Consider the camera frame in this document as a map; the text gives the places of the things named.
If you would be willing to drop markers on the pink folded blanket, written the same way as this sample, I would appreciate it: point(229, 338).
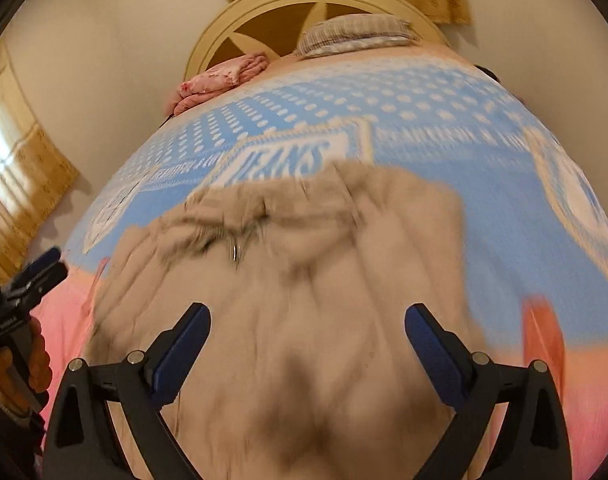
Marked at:
point(215, 81)

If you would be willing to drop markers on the left hand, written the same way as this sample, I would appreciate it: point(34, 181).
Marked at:
point(18, 383)

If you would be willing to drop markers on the yellow side window curtain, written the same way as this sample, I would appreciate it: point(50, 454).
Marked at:
point(34, 174)

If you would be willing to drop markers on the striped grey pillow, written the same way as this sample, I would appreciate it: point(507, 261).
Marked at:
point(355, 32)

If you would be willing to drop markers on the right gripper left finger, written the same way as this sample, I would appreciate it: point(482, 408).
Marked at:
point(82, 442)

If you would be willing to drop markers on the black item beside bed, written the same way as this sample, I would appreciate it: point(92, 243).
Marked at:
point(488, 72)

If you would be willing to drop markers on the cream wooden headboard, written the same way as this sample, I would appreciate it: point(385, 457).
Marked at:
point(275, 26)

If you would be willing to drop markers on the blue pink bedspread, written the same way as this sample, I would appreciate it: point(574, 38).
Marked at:
point(535, 235)

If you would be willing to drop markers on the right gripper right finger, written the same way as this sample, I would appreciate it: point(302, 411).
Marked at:
point(532, 442)

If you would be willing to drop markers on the beige quilted puffer jacket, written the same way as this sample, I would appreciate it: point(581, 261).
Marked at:
point(307, 372)

